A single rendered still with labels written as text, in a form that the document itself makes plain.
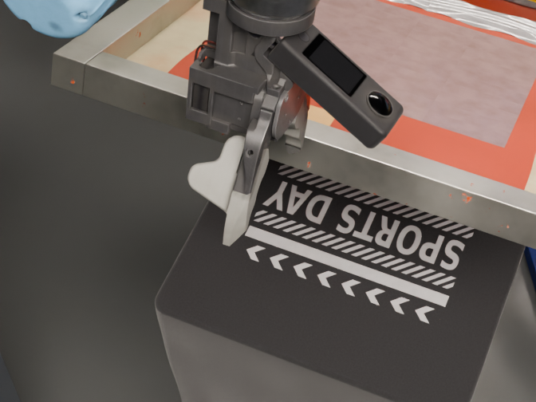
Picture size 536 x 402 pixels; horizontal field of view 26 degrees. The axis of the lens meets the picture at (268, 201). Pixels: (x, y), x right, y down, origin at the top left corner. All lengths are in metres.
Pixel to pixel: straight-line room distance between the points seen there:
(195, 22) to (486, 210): 0.48
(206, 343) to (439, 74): 0.50
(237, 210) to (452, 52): 0.60
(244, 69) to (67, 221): 1.93
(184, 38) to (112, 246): 1.46
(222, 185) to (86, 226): 1.88
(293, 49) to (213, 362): 0.83
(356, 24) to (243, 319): 0.43
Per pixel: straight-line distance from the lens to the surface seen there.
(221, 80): 0.94
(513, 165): 1.27
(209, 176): 0.97
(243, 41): 0.94
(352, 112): 0.92
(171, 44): 1.37
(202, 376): 1.74
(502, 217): 1.13
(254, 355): 1.59
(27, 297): 2.76
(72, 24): 0.81
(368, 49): 1.45
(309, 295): 1.61
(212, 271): 1.63
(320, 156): 1.15
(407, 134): 1.27
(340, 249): 1.65
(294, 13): 0.90
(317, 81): 0.92
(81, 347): 2.67
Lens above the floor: 2.35
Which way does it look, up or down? 56 degrees down
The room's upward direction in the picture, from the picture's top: straight up
